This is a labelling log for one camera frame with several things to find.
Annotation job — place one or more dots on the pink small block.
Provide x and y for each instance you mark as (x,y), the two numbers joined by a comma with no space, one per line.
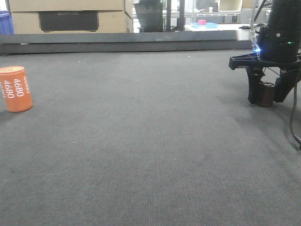
(202,22)

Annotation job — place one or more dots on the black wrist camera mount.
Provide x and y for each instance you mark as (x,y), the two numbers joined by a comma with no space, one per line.
(251,60)

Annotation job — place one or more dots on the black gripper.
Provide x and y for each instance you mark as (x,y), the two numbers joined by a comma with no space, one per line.
(280,47)

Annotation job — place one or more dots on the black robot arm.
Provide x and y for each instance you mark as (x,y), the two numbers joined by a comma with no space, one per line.
(285,15)

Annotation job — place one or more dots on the black metal rack frame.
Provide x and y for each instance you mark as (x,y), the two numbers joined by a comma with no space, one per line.
(180,15)

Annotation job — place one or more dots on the blue plastic crate on table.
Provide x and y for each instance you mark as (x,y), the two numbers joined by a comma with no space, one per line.
(6,23)

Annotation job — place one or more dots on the black foam table edge rail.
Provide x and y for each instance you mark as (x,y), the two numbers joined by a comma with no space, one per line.
(121,42)

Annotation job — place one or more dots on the brown cardboard Ecoflow box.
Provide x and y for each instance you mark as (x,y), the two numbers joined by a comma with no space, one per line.
(71,16)

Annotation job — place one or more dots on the dark cylindrical capacitor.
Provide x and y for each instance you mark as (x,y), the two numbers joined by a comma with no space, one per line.
(266,94)

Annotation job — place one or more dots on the light blue shallow tray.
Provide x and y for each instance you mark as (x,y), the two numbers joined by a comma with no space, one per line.
(207,25)

